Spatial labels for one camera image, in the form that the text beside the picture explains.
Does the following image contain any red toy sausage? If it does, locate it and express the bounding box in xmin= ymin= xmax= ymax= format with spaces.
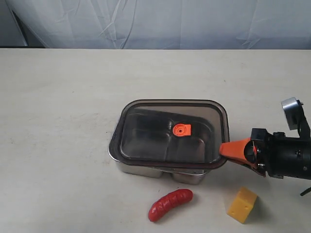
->
xmin=148 ymin=189 xmax=193 ymax=222

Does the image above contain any yellow toy cheese wedge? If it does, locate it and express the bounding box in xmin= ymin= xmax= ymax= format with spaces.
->
xmin=227 ymin=187 xmax=258 ymax=224

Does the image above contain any white wrinkled backdrop cloth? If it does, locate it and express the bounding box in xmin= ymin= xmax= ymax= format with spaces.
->
xmin=5 ymin=0 xmax=311 ymax=50

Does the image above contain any stainless steel two-compartment lunch box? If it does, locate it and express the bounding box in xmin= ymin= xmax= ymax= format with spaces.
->
xmin=108 ymin=116 xmax=210 ymax=185

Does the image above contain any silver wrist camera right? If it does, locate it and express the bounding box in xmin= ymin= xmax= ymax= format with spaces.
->
xmin=281 ymin=97 xmax=304 ymax=130

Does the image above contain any smoked transparent lid orange seal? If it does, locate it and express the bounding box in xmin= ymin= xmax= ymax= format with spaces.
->
xmin=119 ymin=100 xmax=229 ymax=169

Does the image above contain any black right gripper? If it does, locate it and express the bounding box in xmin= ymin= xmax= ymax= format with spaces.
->
xmin=219 ymin=128 xmax=311 ymax=180

